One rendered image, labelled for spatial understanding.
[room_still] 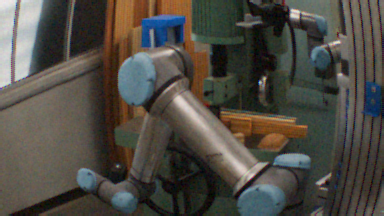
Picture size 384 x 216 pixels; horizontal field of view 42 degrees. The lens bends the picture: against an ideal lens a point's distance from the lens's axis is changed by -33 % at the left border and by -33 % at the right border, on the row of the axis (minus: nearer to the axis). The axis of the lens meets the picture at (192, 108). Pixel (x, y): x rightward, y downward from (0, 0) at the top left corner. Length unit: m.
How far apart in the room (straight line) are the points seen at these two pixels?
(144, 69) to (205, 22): 0.70
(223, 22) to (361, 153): 0.87
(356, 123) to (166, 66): 0.54
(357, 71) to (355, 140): 0.20
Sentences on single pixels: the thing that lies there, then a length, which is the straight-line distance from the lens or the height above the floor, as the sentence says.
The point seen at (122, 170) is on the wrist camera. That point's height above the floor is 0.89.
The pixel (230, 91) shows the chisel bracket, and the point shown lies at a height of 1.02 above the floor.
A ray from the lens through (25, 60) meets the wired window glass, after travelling 3.45.
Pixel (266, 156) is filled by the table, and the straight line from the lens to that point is 2.19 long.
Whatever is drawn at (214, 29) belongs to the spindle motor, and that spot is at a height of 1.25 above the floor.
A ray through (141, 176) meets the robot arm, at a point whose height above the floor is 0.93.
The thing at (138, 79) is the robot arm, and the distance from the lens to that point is 1.60.
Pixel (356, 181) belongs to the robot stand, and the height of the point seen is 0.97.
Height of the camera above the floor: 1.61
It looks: 15 degrees down
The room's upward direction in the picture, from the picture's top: straight up
